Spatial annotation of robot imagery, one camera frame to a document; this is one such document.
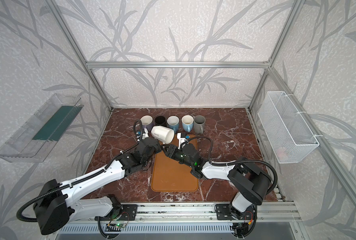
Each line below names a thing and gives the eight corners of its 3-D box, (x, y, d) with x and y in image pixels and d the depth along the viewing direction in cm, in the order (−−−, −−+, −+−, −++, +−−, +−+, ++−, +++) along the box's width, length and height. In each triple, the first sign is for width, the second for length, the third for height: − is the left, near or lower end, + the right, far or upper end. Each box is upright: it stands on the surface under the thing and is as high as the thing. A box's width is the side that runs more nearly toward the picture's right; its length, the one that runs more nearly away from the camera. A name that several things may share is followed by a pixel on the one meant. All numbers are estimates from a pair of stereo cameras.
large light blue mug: (181, 136, 106) (180, 127, 98) (181, 124, 113) (181, 114, 105) (193, 136, 106) (194, 127, 98) (193, 124, 113) (193, 114, 105)
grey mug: (194, 137, 105) (195, 128, 96) (194, 125, 112) (194, 115, 104) (205, 137, 105) (206, 128, 96) (203, 125, 112) (205, 115, 104)
